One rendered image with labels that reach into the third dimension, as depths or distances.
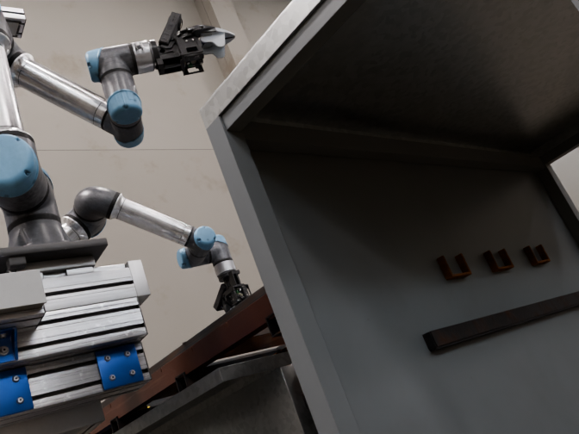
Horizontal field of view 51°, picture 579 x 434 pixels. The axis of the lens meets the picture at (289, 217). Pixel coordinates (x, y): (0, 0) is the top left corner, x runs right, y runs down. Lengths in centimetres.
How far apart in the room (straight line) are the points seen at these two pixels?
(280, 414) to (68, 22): 532
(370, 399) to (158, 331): 389
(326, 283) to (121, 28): 565
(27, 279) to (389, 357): 68
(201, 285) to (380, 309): 407
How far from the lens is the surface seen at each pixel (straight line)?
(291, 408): 138
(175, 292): 499
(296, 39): 91
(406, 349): 111
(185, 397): 141
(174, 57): 152
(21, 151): 136
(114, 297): 139
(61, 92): 162
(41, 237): 141
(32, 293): 122
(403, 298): 116
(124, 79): 147
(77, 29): 630
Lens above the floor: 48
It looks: 20 degrees up
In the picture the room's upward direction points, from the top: 22 degrees counter-clockwise
